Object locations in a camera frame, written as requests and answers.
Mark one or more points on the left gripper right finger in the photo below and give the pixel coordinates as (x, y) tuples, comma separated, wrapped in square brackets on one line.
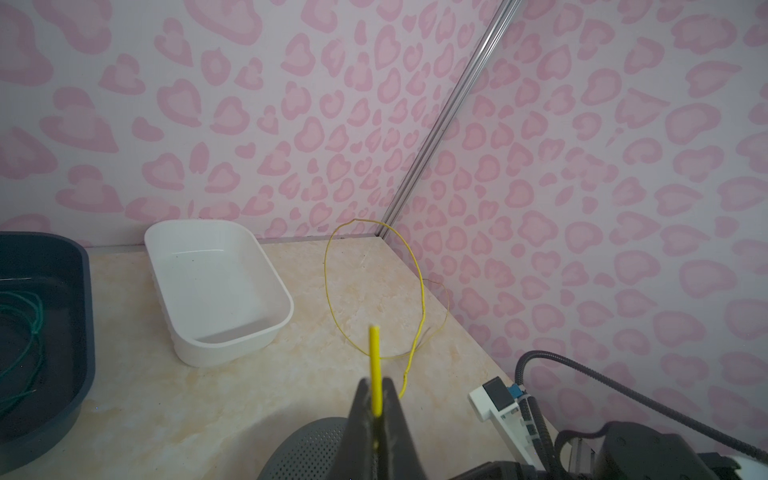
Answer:
[(398, 458)]

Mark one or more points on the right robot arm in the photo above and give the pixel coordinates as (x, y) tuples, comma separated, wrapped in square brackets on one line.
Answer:
[(632, 451)]

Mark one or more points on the dark teal plastic bin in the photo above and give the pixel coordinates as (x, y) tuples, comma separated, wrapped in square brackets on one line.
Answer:
[(47, 342)]

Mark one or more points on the white plastic tray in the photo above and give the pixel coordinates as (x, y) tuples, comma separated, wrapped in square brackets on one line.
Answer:
[(221, 296)]

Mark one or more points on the dark grey cable spool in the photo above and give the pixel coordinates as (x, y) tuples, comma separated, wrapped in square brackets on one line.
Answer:
[(308, 453)]

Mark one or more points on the right aluminium frame strut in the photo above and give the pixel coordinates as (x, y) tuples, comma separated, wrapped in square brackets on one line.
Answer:
[(485, 48)]

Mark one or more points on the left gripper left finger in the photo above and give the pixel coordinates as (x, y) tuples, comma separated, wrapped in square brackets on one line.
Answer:
[(357, 447)]

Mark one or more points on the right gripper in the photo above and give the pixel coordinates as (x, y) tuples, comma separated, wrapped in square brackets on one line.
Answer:
[(499, 470)]

